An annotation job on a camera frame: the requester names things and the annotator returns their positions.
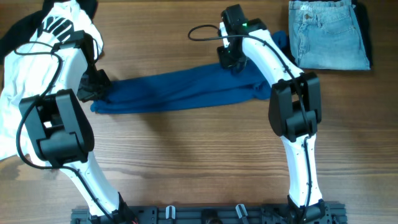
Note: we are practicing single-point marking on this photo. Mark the white printed t-shirt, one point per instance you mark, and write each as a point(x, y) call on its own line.
point(18, 84)

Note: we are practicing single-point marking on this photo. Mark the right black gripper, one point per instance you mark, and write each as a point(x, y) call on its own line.
point(232, 62)

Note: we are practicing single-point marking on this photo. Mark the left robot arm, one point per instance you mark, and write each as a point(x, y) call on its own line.
point(60, 132)

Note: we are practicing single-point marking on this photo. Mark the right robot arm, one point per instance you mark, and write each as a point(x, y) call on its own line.
point(294, 107)

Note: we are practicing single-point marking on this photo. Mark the black folded garment under jeans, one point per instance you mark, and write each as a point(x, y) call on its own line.
point(365, 25)

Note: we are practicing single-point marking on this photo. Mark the folded light blue jeans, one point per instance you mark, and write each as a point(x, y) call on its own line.
point(326, 37)

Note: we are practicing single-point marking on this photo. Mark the blue polo shirt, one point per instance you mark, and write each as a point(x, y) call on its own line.
point(199, 87)

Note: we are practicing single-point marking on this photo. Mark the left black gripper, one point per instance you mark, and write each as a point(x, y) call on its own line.
point(86, 96)

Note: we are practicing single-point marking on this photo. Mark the black garment at left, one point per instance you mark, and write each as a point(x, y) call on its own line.
point(61, 33)

